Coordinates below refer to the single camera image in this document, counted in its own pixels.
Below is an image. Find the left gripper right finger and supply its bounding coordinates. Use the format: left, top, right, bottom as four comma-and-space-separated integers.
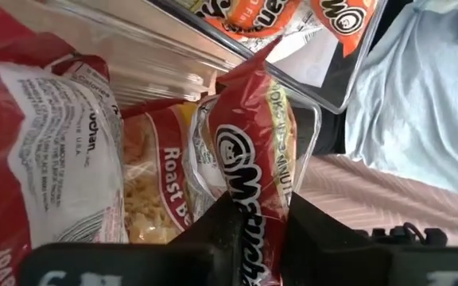
282, 192, 458, 286

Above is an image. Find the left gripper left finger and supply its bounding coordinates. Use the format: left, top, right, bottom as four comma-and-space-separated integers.
20, 192, 246, 286

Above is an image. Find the clear plastic bin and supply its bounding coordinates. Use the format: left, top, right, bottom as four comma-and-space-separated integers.
149, 0, 389, 115
0, 0, 324, 286

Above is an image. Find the yellow snack packet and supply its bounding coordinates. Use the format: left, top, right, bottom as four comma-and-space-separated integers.
208, 36, 298, 286

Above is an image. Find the person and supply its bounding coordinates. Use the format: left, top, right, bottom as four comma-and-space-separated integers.
292, 0, 458, 247

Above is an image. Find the black knobbed fixture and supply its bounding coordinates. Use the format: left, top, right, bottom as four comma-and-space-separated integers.
351, 222, 449, 248

